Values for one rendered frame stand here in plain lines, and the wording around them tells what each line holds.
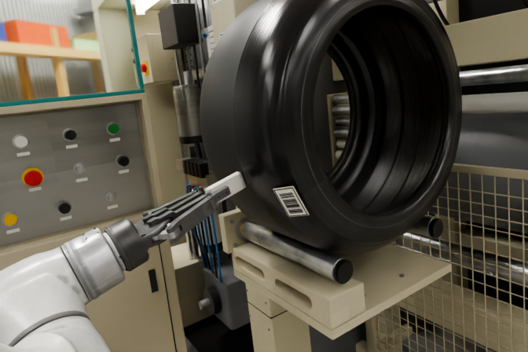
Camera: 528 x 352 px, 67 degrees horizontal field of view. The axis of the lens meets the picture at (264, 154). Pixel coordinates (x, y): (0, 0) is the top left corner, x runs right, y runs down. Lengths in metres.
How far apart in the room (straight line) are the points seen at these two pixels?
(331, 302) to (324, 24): 0.47
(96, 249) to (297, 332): 0.79
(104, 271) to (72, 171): 0.69
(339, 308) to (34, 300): 0.48
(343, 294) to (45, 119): 0.90
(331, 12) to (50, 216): 0.95
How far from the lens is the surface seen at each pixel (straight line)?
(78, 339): 0.53
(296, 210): 0.66
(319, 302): 0.78
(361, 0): 0.74
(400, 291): 0.90
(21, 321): 0.58
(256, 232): 0.94
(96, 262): 0.60
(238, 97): 0.66
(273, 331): 1.21
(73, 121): 1.26
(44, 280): 0.59
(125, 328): 1.38
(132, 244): 0.61
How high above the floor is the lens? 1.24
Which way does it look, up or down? 9 degrees down
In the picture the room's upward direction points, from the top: 7 degrees counter-clockwise
